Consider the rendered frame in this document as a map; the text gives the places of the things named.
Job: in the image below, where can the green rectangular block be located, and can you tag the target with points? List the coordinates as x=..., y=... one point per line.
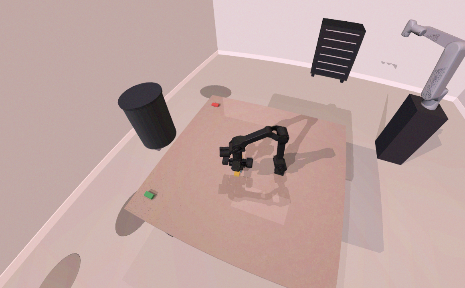
x=149, y=195

